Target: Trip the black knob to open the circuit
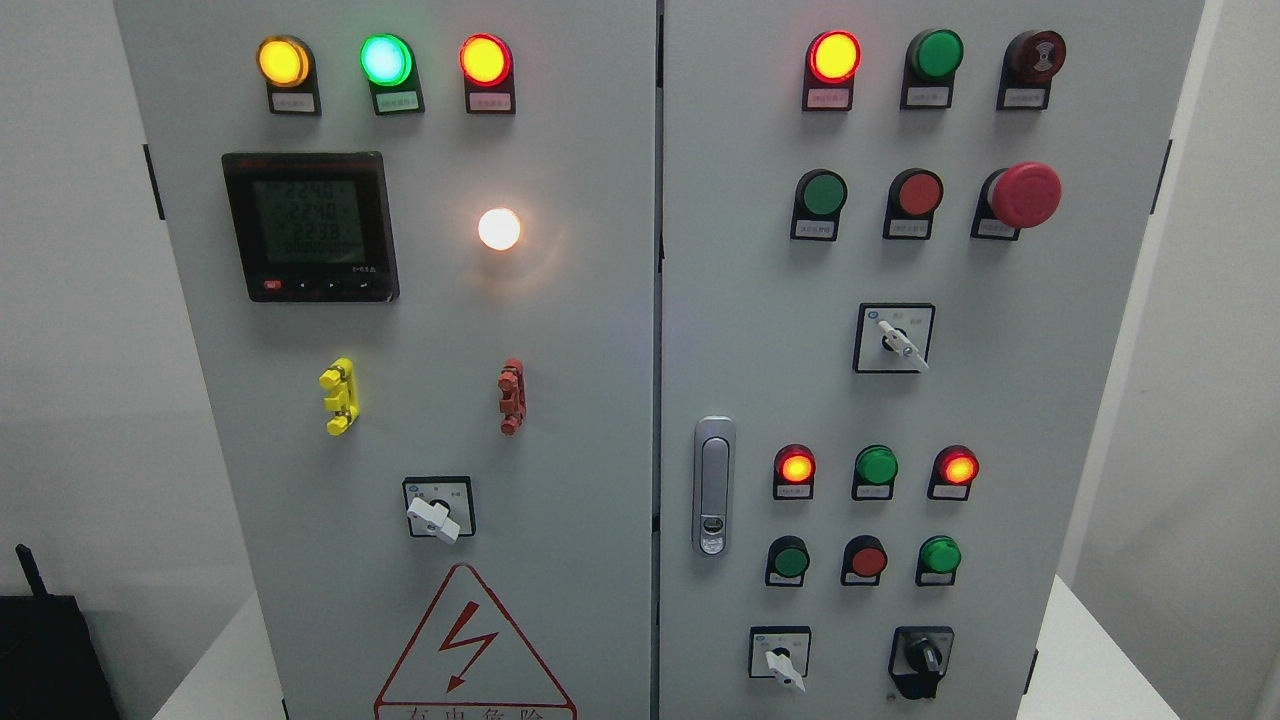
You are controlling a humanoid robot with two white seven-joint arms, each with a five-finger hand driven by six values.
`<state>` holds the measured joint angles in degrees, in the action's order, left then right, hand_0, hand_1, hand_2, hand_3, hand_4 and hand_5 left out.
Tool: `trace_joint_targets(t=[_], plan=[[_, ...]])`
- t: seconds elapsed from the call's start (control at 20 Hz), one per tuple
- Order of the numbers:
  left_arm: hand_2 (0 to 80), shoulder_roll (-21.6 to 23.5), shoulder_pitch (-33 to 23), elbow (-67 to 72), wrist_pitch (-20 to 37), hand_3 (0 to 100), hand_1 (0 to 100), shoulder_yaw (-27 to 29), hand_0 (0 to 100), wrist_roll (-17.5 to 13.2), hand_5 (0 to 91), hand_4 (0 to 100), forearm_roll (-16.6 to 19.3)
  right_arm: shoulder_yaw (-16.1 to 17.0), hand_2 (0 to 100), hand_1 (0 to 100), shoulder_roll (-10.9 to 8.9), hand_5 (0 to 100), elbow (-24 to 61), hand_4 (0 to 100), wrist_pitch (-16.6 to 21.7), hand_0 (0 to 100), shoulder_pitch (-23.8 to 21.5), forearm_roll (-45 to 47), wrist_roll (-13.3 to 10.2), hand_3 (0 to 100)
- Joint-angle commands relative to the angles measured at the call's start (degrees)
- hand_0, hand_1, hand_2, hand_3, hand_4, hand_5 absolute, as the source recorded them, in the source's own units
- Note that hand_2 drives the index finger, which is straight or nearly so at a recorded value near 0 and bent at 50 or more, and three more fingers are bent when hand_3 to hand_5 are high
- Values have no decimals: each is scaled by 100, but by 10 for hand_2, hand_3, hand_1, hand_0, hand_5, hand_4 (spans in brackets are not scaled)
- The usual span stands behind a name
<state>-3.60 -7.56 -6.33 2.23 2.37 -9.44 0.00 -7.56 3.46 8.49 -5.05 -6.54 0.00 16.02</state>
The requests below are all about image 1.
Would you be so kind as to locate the black knob selector switch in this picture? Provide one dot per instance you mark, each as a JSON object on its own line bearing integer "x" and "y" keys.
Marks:
{"x": 919, "y": 659}

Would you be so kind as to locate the white selector switch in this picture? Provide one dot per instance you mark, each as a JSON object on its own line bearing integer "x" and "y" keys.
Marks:
{"x": 893, "y": 338}
{"x": 780, "y": 653}

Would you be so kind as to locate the left grey cabinet door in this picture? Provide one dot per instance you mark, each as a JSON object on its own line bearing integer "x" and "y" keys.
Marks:
{"x": 563, "y": 507}

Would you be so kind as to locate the red indicator light top right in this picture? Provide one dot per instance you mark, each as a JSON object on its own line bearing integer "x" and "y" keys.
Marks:
{"x": 831, "y": 63}

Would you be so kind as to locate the white selector switch upper right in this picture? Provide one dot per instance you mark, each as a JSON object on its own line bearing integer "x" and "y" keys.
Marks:
{"x": 893, "y": 338}

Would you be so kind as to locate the grey cabinet door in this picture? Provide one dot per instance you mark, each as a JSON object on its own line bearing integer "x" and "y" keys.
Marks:
{"x": 563, "y": 507}
{"x": 761, "y": 328}

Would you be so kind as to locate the green lit indicator light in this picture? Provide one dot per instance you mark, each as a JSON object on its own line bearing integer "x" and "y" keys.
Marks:
{"x": 392, "y": 75}

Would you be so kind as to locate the white selector switch left door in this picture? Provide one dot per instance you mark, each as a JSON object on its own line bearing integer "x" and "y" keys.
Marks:
{"x": 440, "y": 508}

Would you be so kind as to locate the green illuminated button lower right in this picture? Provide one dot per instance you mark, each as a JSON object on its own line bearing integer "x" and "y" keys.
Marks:
{"x": 937, "y": 562}

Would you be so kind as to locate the red lit indicator lower left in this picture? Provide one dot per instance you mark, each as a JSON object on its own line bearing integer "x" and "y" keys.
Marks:
{"x": 794, "y": 469}

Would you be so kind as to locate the red indicator lower right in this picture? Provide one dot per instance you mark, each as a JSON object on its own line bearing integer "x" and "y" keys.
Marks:
{"x": 953, "y": 474}

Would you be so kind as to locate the green indicator lower middle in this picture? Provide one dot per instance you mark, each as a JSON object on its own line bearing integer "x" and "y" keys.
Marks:
{"x": 875, "y": 473}

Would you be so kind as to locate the dark red buzzer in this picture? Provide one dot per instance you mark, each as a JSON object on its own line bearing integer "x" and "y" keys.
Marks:
{"x": 1031, "y": 61}

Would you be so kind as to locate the red emergency stop mushroom button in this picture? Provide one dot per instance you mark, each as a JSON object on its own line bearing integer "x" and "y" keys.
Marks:
{"x": 1015, "y": 198}

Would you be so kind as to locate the red push button upper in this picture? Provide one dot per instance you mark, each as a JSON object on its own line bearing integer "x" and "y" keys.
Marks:
{"x": 912, "y": 199}

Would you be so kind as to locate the red electric hazard warning sticker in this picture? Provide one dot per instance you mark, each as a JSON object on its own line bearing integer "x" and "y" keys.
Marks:
{"x": 468, "y": 659}

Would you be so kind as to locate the red terminal clamp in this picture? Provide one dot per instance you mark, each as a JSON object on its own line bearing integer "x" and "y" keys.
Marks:
{"x": 513, "y": 401}

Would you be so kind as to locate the green push button upper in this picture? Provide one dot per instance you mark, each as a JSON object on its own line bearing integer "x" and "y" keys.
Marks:
{"x": 819, "y": 198}

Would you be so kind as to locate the silver cabinet door handle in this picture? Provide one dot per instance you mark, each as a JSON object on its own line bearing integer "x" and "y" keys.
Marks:
{"x": 714, "y": 452}

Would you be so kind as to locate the yellow indicator light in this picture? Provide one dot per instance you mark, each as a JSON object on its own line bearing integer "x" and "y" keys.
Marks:
{"x": 289, "y": 72}

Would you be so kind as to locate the green indicator light top right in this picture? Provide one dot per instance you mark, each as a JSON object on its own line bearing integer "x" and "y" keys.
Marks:
{"x": 930, "y": 67}

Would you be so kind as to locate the yellow terminal clamp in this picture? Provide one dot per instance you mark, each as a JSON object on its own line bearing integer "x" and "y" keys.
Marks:
{"x": 339, "y": 383}

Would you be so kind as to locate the red push button lower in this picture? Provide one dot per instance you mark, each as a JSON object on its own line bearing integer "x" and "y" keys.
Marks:
{"x": 864, "y": 561}

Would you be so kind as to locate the green push button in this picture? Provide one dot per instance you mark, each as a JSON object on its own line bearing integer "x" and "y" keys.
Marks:
{"x": 786, "y": 562}
{"x": 819, "y": 198}

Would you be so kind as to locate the red push button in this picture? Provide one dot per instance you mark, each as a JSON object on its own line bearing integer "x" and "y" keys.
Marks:
{"x": 864, "y": 561}
{"x": 912, "y": 199}

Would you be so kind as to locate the black device with antenna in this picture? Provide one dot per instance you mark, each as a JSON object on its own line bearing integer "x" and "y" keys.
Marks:
{"x": 49, "y": 667}

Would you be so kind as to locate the green push button lower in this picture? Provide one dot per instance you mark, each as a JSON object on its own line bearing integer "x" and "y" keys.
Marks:
{"x": 786, "y": 562}

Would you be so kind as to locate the red indicator light left door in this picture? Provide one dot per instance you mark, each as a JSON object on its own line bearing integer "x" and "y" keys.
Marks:
{"x": 488, "y": 72}

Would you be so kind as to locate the white lit indicator lamp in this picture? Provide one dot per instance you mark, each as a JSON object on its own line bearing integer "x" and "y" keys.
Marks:
{"x": 499, "y": 229}

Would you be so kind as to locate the black digital power meter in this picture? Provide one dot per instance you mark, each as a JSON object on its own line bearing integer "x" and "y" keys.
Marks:
{"x": 313, "y": 227}

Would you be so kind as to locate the right grey cabinet door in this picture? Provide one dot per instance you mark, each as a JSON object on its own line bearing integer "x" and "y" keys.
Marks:
{"x": 761, "y": 328}

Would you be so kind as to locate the white selector switch bottom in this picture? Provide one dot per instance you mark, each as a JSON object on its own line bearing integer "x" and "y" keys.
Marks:
{"x": 780, "y": 653}

